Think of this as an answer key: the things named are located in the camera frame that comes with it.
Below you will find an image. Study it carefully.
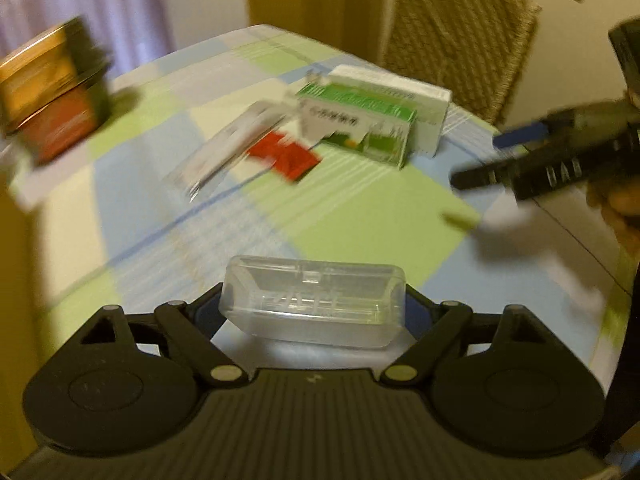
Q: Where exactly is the clear plastic case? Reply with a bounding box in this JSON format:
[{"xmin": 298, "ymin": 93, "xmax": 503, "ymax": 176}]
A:
[{"xmin": 219, "ymin": 256, "xmax": 406, "ymax": 349}]

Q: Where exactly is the red snack packet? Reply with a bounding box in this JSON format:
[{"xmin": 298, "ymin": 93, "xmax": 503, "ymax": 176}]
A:
[{"xmin": 246, "ymin": 130, "xmax": 321, "ymax": 182}]

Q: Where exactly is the person's right hand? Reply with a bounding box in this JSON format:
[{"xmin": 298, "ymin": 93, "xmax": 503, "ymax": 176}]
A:
[{"xmin": 586, "ymin": 176, "xmax": 640, "ymax": 261}]

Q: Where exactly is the green white medicine box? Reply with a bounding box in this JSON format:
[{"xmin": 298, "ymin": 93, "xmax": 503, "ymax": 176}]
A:
[{"xmin": 295, "ymin": 64, "xmax": 452, "ymax": 168}]

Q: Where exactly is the wicker chair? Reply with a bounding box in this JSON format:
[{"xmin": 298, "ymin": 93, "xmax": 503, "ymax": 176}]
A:
[{"xmin": 382, "ymin": 0, "xmax": 541, "ymax": 126}]

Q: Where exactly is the checkered tablecloth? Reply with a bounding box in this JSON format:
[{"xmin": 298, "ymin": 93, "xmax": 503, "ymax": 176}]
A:
[{"xmin": 12, "ymin": 26, "xmax": 634, "ymax": 385}]

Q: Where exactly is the orange black food container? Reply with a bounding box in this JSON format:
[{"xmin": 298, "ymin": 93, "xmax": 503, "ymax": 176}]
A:
[{"xmin": 1, "ymin": 16, "xmax": 112, "ymax": 166}]

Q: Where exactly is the purple sheer curtain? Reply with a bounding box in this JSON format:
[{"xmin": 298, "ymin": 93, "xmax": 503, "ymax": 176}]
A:
[{"xmin": 1, "ymin": 0, "xmax": 174, "ymax": 76}]

